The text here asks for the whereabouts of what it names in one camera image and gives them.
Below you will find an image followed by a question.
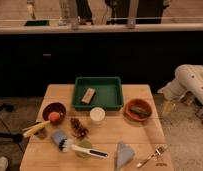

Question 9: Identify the green pepper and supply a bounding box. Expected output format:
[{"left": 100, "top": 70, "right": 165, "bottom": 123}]
[{"left": 130, "top": 107, "right": 151, "bottom": 117}]

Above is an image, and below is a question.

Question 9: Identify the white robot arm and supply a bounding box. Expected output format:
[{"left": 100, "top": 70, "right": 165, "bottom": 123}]
[{"left": 158, "top": 64, "right": 203, "bottom": 118}]

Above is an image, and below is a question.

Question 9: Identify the orange terracotta bowl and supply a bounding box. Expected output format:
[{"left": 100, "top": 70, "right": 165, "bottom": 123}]
[{"left": 124, "top": 99, "right": 152, "bottom": 122}]

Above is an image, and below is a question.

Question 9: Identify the gold metal fork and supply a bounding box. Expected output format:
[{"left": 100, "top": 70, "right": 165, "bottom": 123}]
[{"left": 136, "top": 146, "right": 167, "bottom": 168}]

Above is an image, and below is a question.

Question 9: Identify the green plastic tray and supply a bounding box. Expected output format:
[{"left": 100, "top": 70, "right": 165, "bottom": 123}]
[{"left": 72, "top": 77, "right": 124, "bottom": 111}]

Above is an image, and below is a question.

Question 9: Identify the grey folded cloth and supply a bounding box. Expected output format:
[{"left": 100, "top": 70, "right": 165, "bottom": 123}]
[{"left": 115, "top": 141, "right": 135, "bottom": 171}]

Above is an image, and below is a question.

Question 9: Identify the white cup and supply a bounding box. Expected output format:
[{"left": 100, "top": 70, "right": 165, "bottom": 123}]
[{"left": 90, "top": 107, "right": 105, "bottom": 124}]

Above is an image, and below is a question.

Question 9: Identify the tan sponge block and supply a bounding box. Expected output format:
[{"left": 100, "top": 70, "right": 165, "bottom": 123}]
[{"left": 81, "top": 88, "right": 96, "bottom": 104}]

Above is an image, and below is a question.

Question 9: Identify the green round coaster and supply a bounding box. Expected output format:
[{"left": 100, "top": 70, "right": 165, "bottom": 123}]
[{"left": 76, "top": 139, "right": 92, "bottom": 158}]

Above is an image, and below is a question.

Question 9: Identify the wooden table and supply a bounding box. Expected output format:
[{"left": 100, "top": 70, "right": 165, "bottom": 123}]
[{"left": 20, "top": 84, "right": 174, "bottom": 171}]

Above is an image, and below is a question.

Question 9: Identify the orange tomato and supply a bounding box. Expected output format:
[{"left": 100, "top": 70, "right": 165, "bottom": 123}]
[{"left": 48, "top": 112, "right": 60, "bottom": 122}]

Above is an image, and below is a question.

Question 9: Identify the dark brown bowl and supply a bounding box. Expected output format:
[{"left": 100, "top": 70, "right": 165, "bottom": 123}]
[{"left": 42, "top": 102, "right": 66, "bottom": 125}]

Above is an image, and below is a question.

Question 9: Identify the yellow corn cob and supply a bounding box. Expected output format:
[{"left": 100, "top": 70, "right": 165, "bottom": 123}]
[{"left": 23, "top": 121, "right": 49, "bottom": 138}]

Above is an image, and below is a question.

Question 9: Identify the black tripod stand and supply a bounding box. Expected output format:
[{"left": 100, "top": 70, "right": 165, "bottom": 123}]
[{"left": 0, "top": 103, "right": 23, "bottom": 143}]

